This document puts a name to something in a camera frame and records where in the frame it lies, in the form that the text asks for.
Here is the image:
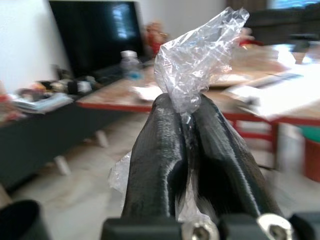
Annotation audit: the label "black round container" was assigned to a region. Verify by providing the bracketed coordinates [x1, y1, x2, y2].
[0, 199, 53, 240]

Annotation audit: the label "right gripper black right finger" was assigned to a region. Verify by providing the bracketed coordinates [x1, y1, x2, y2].
[192, 95, 286, 219]

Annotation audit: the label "clear plastic water bottle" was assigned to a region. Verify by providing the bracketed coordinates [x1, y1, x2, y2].
[120, 49, 144, 80]

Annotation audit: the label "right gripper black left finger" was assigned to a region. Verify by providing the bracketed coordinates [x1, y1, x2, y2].
[121, 94, 189, 221]

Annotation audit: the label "dark low television console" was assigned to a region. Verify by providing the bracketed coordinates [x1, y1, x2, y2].
[0, 63, 156, 194]

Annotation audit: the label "stack of magazines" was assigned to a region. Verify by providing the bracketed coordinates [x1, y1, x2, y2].
[11, 92, 74, 115]

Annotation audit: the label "red plush toy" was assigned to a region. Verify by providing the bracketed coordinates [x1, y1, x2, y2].
[144, 20, 172, 59]

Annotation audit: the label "clear plastic wrapper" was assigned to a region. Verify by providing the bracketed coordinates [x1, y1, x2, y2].
[108, 6, 250, 222]

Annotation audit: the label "red framed wooden table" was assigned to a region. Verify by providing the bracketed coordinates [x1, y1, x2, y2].
[75, 44, 320, 174]

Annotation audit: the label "orange plastic bucket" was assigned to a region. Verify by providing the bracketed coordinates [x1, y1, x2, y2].
[303, 136, 320, 184]

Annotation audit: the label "white paper sheets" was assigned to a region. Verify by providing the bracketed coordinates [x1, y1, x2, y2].
[224, 43, 320, 119]

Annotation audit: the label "black flat screen television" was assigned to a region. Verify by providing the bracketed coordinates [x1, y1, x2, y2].
[48, 0, 146, 79]

